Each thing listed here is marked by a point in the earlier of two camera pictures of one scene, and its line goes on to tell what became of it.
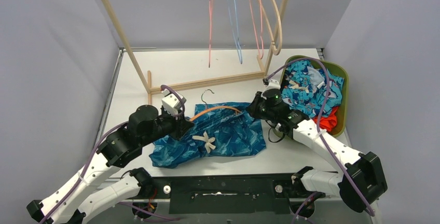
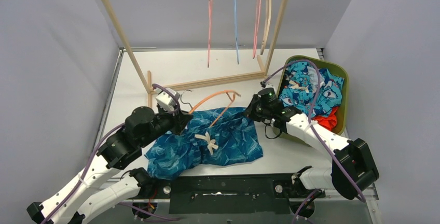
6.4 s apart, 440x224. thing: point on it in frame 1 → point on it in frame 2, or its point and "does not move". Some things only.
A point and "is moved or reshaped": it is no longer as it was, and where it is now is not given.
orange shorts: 329,122 does not move
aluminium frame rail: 122,50 does not move
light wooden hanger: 280,44 is moved or reshaped
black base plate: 256,194 does not move
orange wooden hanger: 213,107 is moved or reshaped
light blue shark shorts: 303,88 does not move
